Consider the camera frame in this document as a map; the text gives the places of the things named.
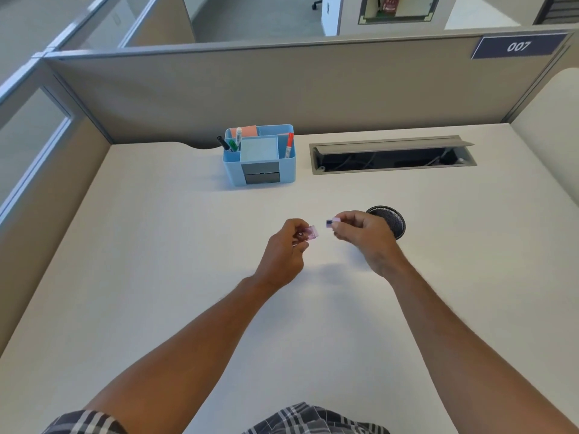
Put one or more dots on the black mesh round holder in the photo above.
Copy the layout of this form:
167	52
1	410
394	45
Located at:
394	219

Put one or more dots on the person's left hand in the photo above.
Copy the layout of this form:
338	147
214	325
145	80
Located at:
278	259

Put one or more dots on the beige curved side panel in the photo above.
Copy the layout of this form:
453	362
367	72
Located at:
552	131

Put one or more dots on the person's right thumb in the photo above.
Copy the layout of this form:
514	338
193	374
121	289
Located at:
344	233

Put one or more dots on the dark blue number sign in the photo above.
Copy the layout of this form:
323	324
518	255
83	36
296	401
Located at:
518	46

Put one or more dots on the blue desk organizer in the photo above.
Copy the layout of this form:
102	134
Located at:
235	169

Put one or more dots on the background cubicle partitions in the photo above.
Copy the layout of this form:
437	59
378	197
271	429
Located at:
154	27

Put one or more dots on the black marker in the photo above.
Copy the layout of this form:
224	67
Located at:
223	143

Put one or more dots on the person's left thumb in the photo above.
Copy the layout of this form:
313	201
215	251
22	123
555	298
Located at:
301	246

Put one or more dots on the person's right forearm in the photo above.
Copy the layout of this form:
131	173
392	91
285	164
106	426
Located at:
457	352

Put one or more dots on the pink flash drive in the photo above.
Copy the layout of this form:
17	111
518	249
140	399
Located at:
332	221

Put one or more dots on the grey plaid shirt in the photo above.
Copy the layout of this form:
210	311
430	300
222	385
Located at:
312	422

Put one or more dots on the person's right hand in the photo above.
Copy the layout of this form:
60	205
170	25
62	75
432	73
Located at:
373	241

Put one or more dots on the green marker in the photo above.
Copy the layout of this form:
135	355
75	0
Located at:
233	145

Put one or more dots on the black office chair base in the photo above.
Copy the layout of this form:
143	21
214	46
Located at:
316	4

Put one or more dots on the framed display case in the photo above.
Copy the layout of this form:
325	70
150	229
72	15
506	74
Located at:
398	17

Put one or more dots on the red object in case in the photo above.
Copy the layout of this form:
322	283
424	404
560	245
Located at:
391	3

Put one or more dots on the white marker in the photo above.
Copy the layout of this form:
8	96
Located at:
238	136

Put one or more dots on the orange sticky note pad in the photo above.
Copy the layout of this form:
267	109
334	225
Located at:
248	131

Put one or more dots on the white cabinet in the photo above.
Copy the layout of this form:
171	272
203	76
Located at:
331	13

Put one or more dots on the beige cubicle partition panel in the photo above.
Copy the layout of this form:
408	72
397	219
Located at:
294	90

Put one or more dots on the blue sticky note pad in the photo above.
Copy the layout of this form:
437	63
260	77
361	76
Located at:
258	150

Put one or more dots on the glass cubicle side partition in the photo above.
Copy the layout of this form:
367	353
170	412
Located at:
31	176

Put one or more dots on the pink flash drive cap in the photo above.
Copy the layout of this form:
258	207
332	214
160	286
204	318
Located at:
312	233

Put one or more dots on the red marker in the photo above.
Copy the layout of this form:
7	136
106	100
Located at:
288	145

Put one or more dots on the person's left forearm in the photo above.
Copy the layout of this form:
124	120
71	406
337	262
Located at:
190	352

